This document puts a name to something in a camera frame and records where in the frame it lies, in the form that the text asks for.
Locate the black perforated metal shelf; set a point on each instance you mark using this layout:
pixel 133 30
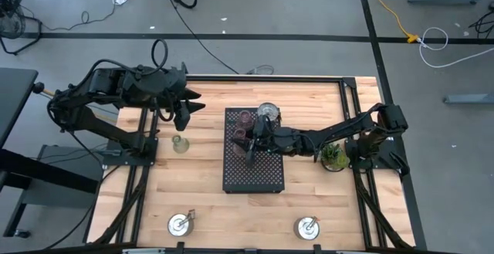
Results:
pixel 251 177

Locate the dark office desk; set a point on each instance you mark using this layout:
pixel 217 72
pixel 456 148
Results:
pixel 15 99

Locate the silver metal candle holder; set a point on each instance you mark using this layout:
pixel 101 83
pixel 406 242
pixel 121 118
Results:
pixel 306 229
pixel 178 226
pixel 268 110

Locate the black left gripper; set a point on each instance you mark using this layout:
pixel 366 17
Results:
pixel 179 88

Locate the green ribbed glass candle holder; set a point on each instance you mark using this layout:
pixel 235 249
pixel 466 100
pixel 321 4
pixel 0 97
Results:
pixel 180 145

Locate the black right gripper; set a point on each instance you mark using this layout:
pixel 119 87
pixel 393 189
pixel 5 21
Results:
pixel 270 140

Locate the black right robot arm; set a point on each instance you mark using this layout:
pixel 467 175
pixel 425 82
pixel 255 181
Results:
pixel 339 130

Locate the potted green succulent plant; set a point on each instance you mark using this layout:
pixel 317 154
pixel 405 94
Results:
pixel 333 160

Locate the black aluminium table frame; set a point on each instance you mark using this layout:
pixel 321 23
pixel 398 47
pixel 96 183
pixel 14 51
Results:
pixel 231 78

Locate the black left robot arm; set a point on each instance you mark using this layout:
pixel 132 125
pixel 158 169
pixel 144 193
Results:
pixel 116 84

